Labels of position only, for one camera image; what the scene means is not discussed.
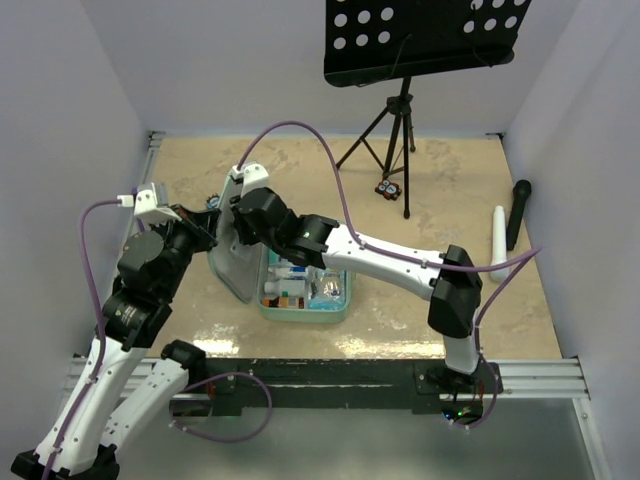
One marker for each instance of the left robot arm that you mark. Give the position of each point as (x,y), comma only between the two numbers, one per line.
(97,423)

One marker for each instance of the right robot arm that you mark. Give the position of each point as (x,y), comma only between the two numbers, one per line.
(447,281)

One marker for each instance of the white microphone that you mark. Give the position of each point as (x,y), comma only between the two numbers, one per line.
(499,247)

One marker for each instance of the white plastic bottle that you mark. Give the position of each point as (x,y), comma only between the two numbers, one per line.
(285,287)

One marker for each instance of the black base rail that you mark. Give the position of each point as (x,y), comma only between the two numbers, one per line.
(420,386)

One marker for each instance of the red owl toy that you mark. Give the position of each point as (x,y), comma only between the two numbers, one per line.
(388,190)

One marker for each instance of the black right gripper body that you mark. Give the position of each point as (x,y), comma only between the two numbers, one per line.
(247,235)

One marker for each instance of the amber medicine bottle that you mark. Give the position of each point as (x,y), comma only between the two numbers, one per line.
(284,302)

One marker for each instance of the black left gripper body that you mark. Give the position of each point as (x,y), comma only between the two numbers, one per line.
(188,236)

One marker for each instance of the mint green medicine case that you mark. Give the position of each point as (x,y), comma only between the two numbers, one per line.
(245,269)

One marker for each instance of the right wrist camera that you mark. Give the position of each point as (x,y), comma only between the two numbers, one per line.
(250,176)

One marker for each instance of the black microphone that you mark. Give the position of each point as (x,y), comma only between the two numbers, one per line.
(520,195)

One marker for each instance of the blue owl toy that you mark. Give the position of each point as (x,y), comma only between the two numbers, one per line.
(212,202)

